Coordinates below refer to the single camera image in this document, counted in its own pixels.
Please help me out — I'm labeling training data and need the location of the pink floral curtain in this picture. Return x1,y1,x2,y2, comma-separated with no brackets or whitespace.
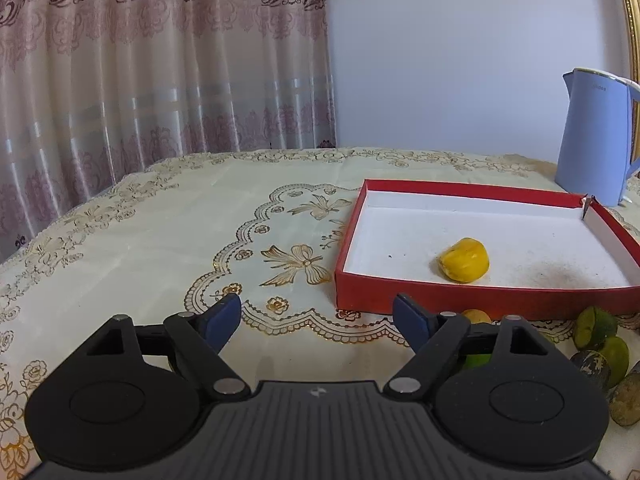
0,0,338,263

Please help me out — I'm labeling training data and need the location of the green avocado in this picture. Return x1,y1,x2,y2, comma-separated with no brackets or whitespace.
597,336,631,386

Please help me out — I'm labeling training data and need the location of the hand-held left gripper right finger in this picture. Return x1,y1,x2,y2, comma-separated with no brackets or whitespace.
383,293,557,402

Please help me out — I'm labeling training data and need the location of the cream gold-embroidered tablecloth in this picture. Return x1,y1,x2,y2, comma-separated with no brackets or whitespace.
0,147,640,480

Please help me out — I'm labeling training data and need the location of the red shallow cardboard box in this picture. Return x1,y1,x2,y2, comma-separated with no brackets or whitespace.
334,178,640,322

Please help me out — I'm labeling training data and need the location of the green cucumber piece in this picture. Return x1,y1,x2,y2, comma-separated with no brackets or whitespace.
572,306,618,351

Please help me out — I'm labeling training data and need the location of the light blue electric kettle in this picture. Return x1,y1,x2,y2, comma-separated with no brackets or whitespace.
554,68,640,207

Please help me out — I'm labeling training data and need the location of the gold picture frame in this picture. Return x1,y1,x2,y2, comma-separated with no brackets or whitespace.
612,0,640,181

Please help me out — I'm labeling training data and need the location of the dark scuffed block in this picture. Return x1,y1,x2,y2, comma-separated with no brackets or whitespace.
570,350,612,391

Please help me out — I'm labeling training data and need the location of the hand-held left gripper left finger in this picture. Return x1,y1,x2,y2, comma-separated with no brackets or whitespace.
82,292,252,402

